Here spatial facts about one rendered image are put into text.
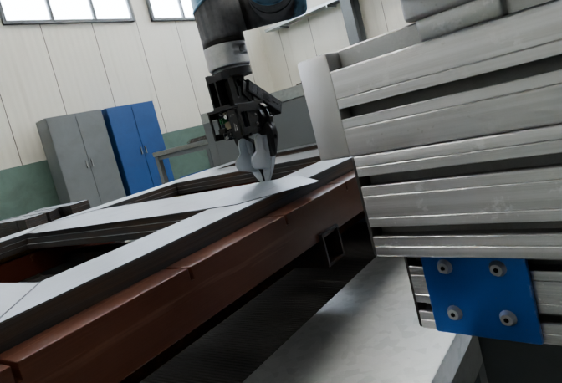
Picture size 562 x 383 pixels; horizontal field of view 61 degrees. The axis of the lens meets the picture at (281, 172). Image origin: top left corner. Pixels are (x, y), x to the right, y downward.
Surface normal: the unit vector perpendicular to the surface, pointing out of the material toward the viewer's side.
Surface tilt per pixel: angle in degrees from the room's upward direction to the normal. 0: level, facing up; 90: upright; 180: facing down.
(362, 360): 0
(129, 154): 90
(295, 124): 90
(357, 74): 90
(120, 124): 90
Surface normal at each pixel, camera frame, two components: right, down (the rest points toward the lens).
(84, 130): 0.71, -0.11
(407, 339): -0.25, -0.96
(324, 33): -0.66, 0.25
